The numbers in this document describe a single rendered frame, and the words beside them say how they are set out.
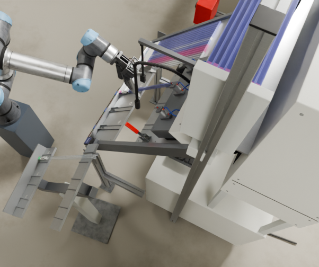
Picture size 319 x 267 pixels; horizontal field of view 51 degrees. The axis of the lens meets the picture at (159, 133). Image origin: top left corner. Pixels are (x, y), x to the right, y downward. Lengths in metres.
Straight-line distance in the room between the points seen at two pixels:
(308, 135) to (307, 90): 0.11
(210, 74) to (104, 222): 1.75
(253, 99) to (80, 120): 1.97
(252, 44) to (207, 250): 1.89
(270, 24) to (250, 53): 0.07
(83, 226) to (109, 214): 0.18
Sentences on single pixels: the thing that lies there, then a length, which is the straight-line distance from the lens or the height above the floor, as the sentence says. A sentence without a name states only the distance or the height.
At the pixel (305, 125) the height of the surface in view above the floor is 1.66.
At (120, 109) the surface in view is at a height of 0.79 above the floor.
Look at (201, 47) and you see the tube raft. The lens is 1.49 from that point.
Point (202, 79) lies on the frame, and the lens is 0.68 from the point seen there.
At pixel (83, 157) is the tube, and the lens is 1.30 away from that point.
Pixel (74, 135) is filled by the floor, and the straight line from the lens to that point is 2.50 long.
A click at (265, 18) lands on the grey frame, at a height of 1.90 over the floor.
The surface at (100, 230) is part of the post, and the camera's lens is 2.29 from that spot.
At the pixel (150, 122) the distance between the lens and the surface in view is 1.37.
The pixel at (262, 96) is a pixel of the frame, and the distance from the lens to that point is 0.66.
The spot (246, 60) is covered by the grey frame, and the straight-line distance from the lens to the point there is 0.57.
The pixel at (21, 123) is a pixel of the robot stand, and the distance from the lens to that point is 2.03.
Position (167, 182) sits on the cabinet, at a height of 0.62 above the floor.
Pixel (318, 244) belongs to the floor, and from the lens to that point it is 2.52.
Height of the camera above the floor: 2.26
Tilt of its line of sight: 68 degrees down
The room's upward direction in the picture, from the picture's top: 4 degrees clockwise
